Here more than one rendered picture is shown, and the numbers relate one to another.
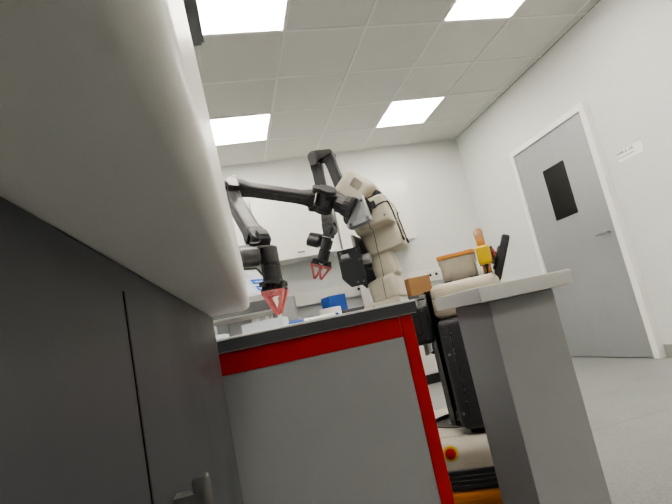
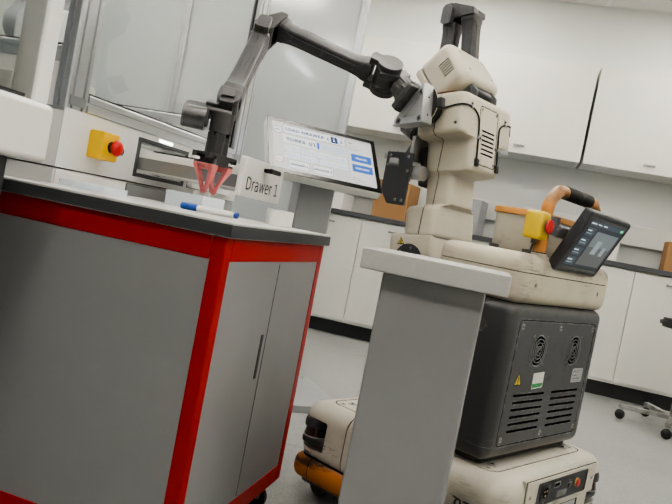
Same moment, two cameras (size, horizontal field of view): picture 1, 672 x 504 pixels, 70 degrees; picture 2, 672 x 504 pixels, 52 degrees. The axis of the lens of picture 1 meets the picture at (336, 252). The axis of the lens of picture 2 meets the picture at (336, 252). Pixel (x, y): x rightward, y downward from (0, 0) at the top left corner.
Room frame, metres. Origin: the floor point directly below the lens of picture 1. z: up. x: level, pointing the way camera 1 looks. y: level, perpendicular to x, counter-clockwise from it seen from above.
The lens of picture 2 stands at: (0.04, -0.88, 0.79)
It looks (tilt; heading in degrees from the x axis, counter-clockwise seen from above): 2 degrees down; 27
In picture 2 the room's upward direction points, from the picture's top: 11 degrees clockwise
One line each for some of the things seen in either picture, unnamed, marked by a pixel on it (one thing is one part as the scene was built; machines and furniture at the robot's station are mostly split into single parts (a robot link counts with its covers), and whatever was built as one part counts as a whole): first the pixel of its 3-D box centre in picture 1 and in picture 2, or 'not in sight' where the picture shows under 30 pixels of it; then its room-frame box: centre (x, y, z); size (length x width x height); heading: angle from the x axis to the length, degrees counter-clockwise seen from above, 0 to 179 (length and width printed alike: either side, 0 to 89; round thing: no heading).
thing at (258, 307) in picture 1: (215, 315); (196, 172); (1.68, 0.46, 0.86); 0.40 x 0.26 x 0.06; 101
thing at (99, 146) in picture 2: not in sight; (104, 146); (1.34, 0.49, 0.88); 0.07 x 0.05 x 0.07; 11
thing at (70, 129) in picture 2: not in sight; (42, 142); (1.61, 1.05, 0.87); 1.02 x 0.95 x 0.14; 11
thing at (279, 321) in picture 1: (266, 327); (194, 201); (1.44, 0.25, 0.78); 0.12 x 0.08 x 0.04; 88
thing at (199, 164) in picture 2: (276, 299); (210, 175); (1.42, 0.20, 0.85); 0.07 x 0.07 x 0.09; 85
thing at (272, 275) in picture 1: (272, 276); (216, 147); (1.42, 0.20, 0.92); 0.10 x 0.07 x 0.07; 175
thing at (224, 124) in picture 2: (267, 256); (219, 122); (1.42, 0.20, 0.98); 0.07 x 0.06 x 0.07; 124
